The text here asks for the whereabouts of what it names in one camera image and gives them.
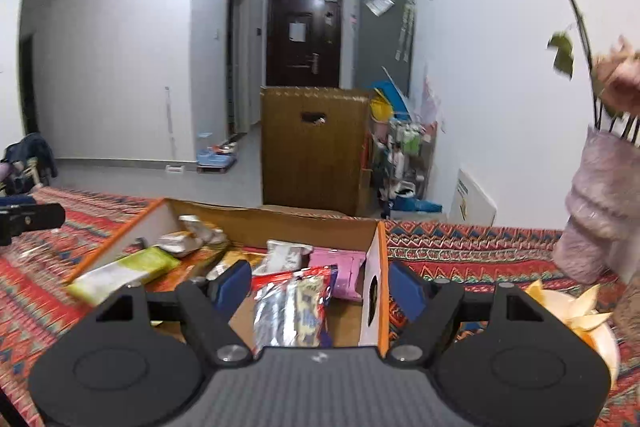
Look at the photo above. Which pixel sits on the metal storage cart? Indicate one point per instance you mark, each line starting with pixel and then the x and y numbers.
pixel 405 142

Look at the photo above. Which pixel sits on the beige silver snack packet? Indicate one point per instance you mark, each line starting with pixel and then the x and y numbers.
pixel 190 239

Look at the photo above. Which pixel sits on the brown wooden chair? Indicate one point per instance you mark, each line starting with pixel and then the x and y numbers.
pixel 310 157

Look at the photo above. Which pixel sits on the dark entrance door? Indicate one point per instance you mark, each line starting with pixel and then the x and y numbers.
pixel 282 72

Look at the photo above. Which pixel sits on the clear plastic pouch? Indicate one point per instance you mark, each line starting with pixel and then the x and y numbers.
pixel 379 2

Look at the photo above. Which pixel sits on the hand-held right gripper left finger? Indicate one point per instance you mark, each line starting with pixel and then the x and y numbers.
pixel 231 286

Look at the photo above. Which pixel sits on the large yellow orange snack packet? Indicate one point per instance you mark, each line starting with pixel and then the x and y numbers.
pixel 200 268

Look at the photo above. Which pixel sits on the blue plastic bag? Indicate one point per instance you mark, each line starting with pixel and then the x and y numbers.
pixel 390 94

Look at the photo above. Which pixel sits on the dark jacket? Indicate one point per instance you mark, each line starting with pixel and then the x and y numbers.
pixel 32 157

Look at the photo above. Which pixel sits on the long green white snack packet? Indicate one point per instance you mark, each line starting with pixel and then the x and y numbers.
pixel 125 269

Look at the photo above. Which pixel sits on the pink ribbed vase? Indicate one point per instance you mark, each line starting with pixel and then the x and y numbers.
pixel 595 207

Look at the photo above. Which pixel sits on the blue printed bag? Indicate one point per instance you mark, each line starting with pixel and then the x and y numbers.
pixel 415 206

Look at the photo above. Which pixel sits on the orange cardboard box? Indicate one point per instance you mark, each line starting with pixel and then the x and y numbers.
pixel 300 227

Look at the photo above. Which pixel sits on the white flat panel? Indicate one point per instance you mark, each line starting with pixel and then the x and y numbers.
pixel 475 202

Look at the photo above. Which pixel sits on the cream plate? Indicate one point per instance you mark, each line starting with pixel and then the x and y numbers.
pixel 607 349

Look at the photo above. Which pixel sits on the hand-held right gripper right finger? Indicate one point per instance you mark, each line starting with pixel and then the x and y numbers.
pixel 406 291

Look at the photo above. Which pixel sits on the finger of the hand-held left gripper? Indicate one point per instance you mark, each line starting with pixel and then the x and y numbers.
pixel 35 219

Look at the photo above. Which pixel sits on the pink snack packet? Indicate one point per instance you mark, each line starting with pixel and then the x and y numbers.
pixel 340 277

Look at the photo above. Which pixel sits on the grey fridge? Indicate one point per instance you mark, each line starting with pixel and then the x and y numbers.
pixel 380 52

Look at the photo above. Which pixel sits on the red silver snack packet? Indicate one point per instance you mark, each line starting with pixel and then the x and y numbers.
pixel 295 312

